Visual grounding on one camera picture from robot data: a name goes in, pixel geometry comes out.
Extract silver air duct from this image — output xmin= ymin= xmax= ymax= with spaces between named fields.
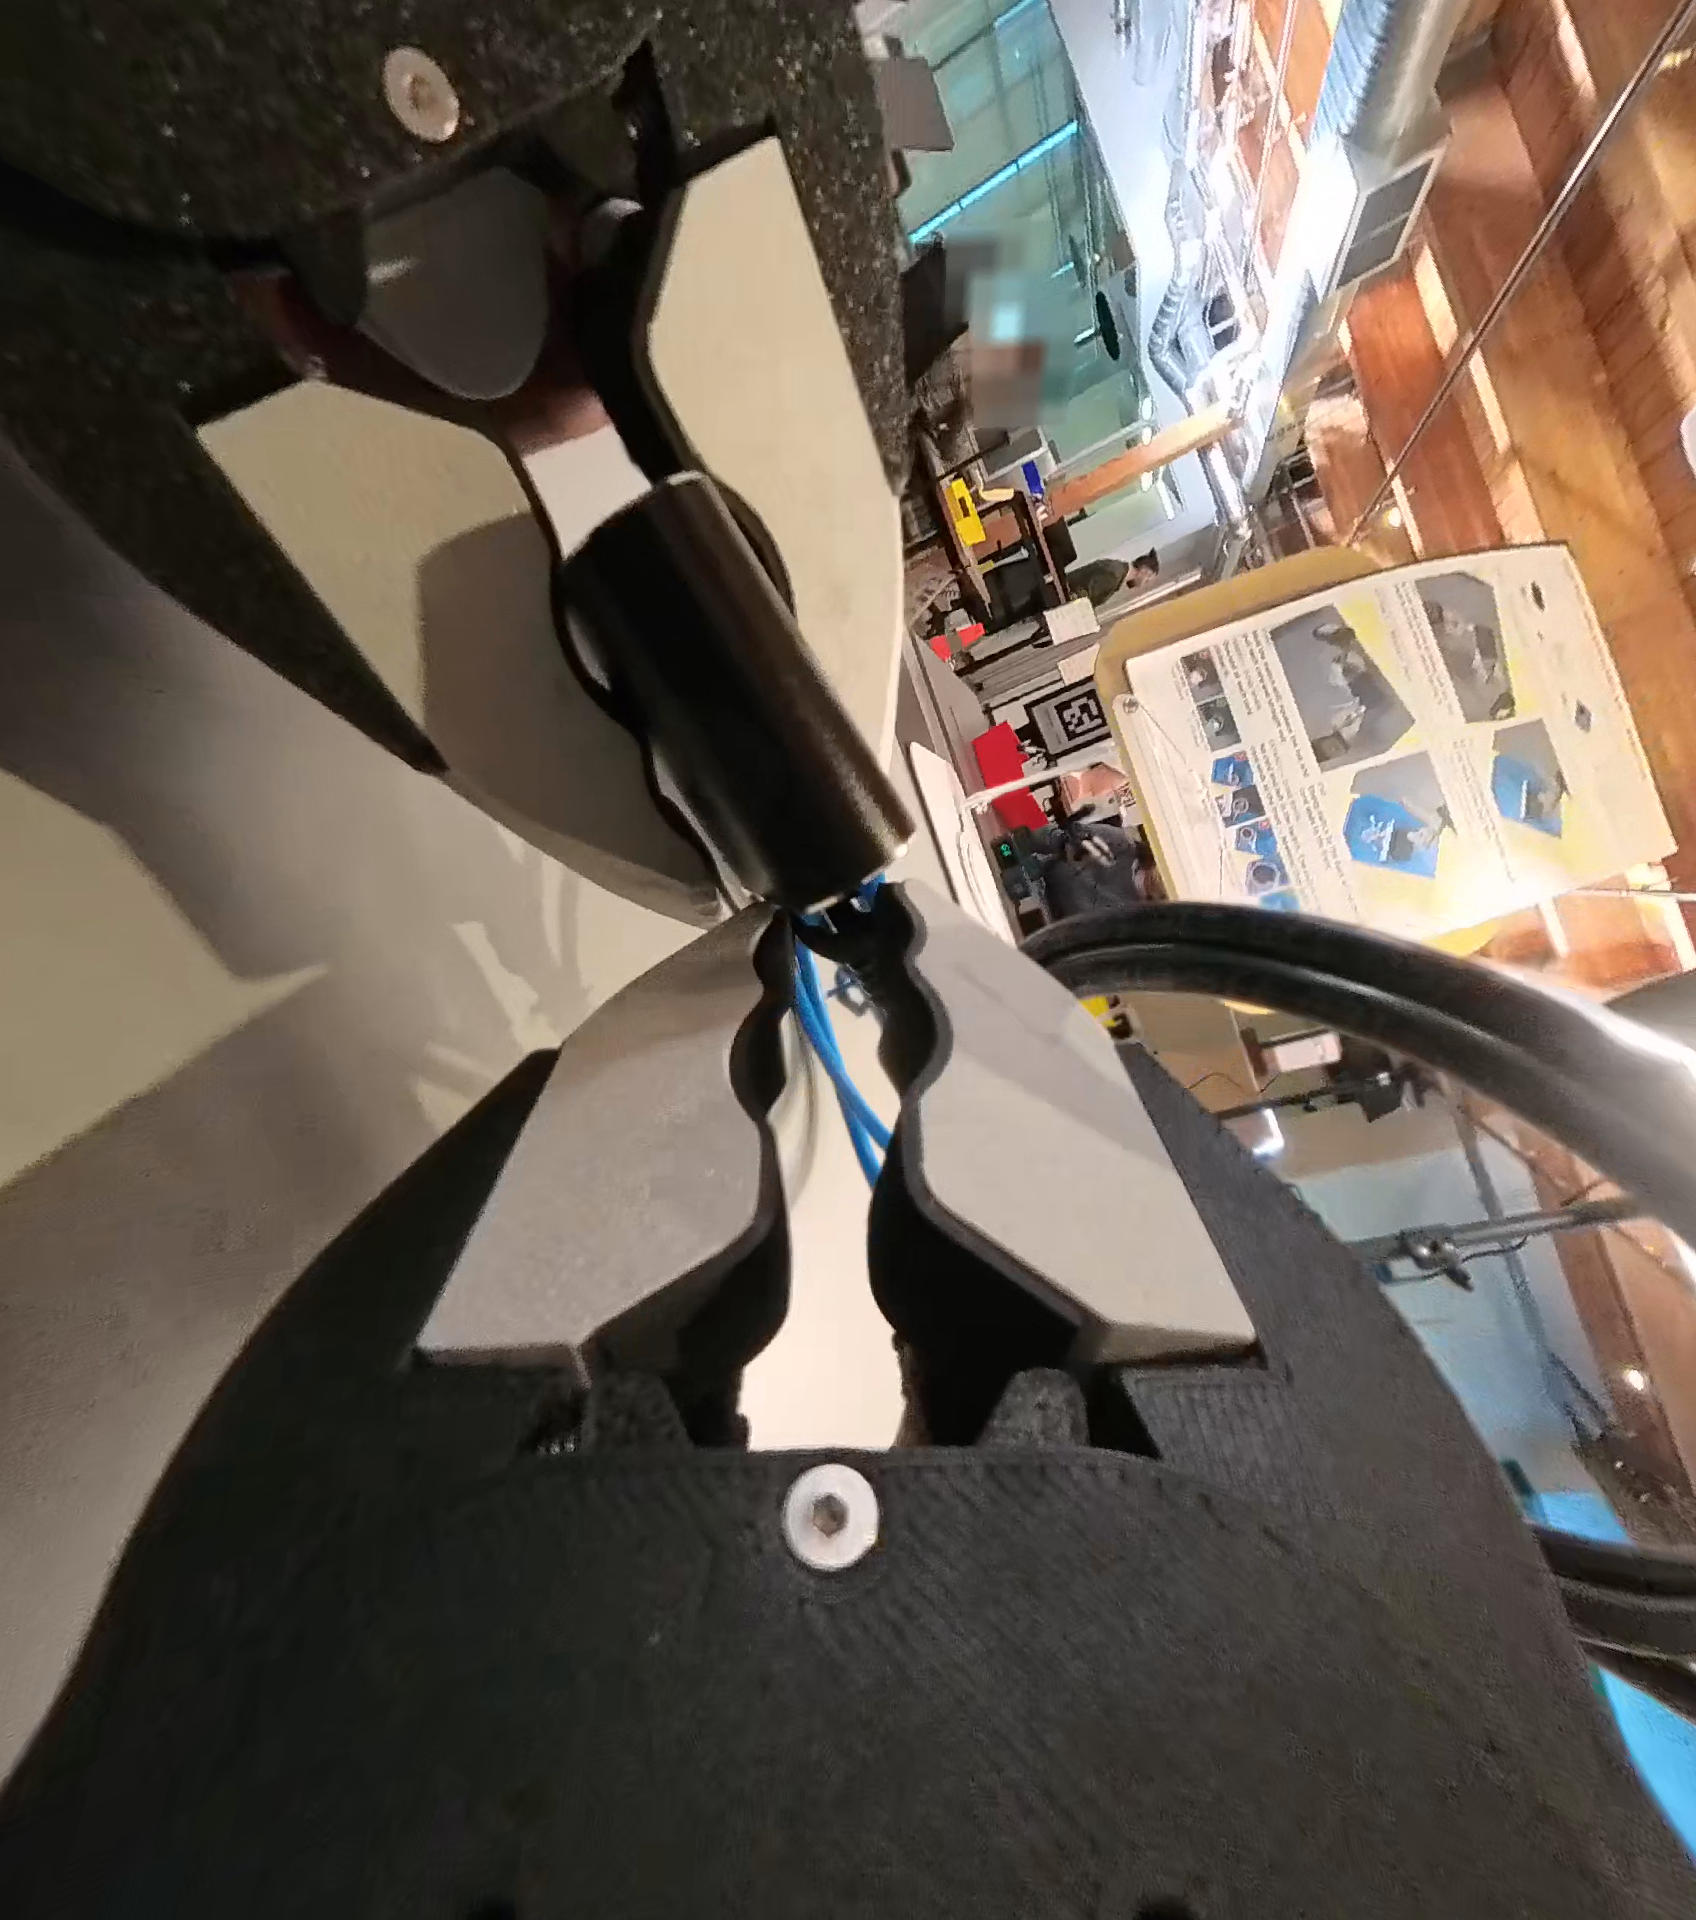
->
xmin=1321 ymin=0 xmax=1473 ymax=286

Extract yellow and black boxes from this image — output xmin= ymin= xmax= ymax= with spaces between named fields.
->
xmin=940 ymin=466 xmax=1045 ymax=558

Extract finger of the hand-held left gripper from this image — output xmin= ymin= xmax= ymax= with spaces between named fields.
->
xmin=624 ymin=130 xmax=911 ymax=804
xmin=198 ymin=386 xmax=729 ymax=926

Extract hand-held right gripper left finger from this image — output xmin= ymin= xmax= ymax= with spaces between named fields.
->
xmin=418 ymin=912 xmax=795 ymax=1377

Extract black ethernet cable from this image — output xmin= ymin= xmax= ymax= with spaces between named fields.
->
xmin=1013 ymin=900 xmax=1696 ymax=1787

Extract person's left hand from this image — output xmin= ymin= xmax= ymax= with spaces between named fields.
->
xmin=250 ymin=255 xmax=640 ymax=466

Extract blue ethernet cable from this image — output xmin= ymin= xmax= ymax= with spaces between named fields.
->
xmin=780 ymin=876 xmax=917 ymax=1179

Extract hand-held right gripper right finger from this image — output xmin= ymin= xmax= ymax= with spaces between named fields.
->
xmin=872 ymin=890 xmax=1265 ymax=1367

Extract red plastic bin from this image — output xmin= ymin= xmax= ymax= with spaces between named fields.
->
xmin=969 ymin=720 xmax=1061 ymax=843

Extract black ethernet adapter hub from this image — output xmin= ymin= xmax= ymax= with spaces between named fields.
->
xmin=555 ymin=473 xmax=917 ymax=909

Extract black and white tag board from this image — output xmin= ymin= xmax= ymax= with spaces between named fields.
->
xmin=1029 ymin=683 xmax=1120 ymax=766

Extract instruction sheet on stand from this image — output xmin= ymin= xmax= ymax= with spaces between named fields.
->
xmin=1097 ymin=541 xmax=1680 ymax=937

